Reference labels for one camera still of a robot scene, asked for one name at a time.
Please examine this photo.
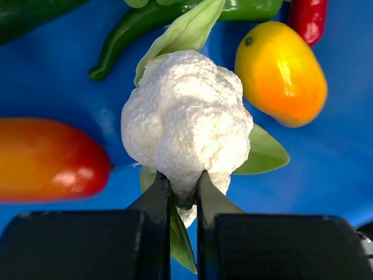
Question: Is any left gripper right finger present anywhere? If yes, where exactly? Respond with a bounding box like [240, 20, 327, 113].
[196, 171, 372, 279]

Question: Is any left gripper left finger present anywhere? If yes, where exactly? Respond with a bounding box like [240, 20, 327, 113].
[1, 173, 171, 279]

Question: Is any orange red mango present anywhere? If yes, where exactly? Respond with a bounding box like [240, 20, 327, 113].
[1, 117, 112, 204]

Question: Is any white cauliflower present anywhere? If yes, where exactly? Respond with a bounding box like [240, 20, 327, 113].
[121, 0, 291, 275]

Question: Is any yellow orange mango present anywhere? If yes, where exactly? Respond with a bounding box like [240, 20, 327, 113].
[234, 21, 328, 128]

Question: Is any blue plastic bin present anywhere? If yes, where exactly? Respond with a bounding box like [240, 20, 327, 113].
[1, 1, 372, 233]

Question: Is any green chili pepper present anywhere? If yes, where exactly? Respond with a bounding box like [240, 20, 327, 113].
[89, 0, 283, 81]

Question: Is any green grape bunch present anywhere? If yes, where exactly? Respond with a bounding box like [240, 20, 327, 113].
[124, 0, 178, 9]

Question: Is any red chili pepper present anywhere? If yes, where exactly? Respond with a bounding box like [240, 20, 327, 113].
[286, 0, 328, 46]

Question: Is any dark green cucumber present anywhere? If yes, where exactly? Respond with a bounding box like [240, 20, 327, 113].
[1, 0, 87, 45]

